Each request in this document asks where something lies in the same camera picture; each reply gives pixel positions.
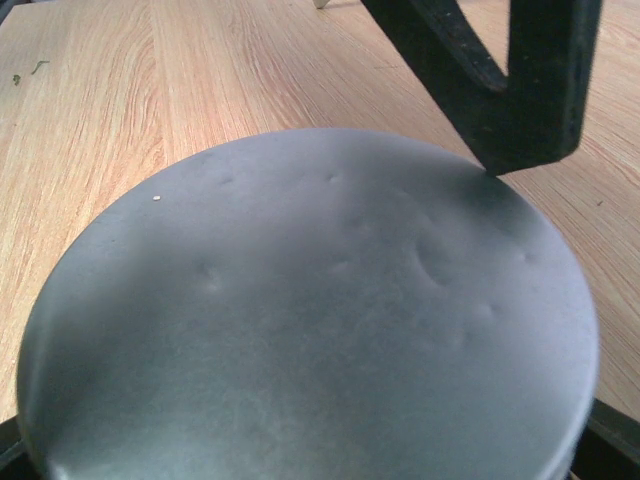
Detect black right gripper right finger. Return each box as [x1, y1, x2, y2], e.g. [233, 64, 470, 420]
[570, 399, 640, 480]

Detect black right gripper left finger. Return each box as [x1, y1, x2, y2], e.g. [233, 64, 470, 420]
[0, 417, 38, 480]

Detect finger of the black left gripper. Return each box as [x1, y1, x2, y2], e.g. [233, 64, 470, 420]
[364, 0, 601, 176]

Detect round white lid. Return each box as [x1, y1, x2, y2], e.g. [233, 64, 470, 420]
[17, 129, 598, 479]

